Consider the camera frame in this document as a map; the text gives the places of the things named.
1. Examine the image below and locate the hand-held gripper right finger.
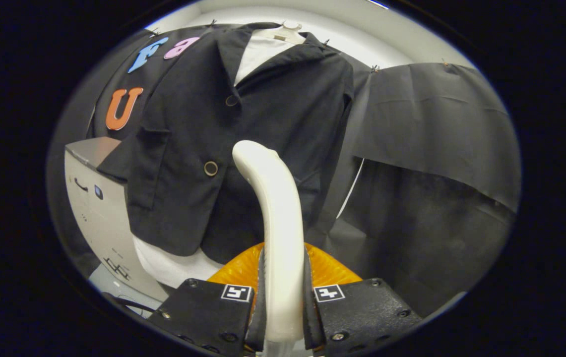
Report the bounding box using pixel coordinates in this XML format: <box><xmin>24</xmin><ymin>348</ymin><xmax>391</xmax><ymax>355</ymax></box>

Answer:
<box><xmin>304</xmin><ymin>243</ymin><xmax>422</xmax><ymax>357</ymax></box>

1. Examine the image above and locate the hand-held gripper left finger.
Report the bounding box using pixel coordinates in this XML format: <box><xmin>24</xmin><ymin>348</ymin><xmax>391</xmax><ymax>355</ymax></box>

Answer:
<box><xmin>146</xmin><ymin>243</ymin><xmax>267</xmax><ymax>357</ymax></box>

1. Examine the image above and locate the white garment steamer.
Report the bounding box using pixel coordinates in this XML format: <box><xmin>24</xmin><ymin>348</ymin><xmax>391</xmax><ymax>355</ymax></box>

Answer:
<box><xmin>232</xmin><ymin>140</ymin><xmax>307</xmax><ymax>357</ymax></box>

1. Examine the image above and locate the black blazer jacket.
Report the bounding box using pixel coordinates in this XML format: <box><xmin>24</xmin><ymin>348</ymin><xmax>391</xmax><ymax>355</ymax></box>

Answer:
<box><xmin>97</xmin><ymin>22</ymin><xmax>355</xmax><ymax>266</ymax></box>

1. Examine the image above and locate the white mannequin torso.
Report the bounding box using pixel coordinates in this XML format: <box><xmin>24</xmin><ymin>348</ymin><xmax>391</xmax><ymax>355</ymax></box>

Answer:
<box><xmin>131</xmin><ymin>20</ymin><xmax>308</xmax><ymax>289</ymax></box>

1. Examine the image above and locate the grey cabinet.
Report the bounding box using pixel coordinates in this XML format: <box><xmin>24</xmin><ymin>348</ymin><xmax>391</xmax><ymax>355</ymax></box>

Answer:
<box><xmin>64</xmin><ymin>137</ymin><xmax>169</xmax><ymax>303</ymax></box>

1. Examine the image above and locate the black backdrop cloth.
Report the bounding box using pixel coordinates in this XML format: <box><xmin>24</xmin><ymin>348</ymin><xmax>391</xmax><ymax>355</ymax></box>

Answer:
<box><xmin>47</xmin><ymin>22</ymin><xmax>521</xmax><ymax>318</ymax></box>

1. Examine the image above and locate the black cable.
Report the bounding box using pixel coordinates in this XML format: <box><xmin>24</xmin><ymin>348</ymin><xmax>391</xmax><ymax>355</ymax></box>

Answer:
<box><xmin>102</xmin><ymin>292</ymin><xmax>157</xmax><ymax>314</ymax></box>

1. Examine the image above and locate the white cord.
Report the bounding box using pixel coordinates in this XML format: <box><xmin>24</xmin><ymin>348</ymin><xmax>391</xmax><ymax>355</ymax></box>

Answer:
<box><xmin>335</xmin><ymin>158</ymin><xmax>365</xmax><ymax>219</ymax></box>

